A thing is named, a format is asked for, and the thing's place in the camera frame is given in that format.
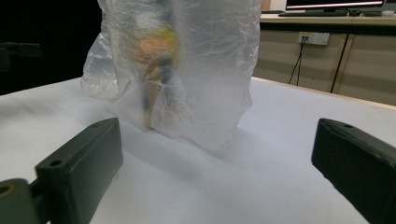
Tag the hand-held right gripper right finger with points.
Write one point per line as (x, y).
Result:
(358, 161)

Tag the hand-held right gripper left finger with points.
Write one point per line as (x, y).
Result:
(81, 168)

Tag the orange and yellow packet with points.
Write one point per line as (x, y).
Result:
(155, 62)

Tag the clear plastic bag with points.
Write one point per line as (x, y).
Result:
(202, 68)

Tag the light wooden desk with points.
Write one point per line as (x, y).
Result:
(361, 62)

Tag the white table cloth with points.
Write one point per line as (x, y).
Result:
(193, 180)

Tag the white computer mouse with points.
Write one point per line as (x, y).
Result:
(388, 13)

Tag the black keyboard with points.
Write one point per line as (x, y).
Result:
(313, 13)

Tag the computer monitor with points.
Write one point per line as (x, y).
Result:
(334, 4)

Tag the white wall socket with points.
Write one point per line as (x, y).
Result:
(313, 38)

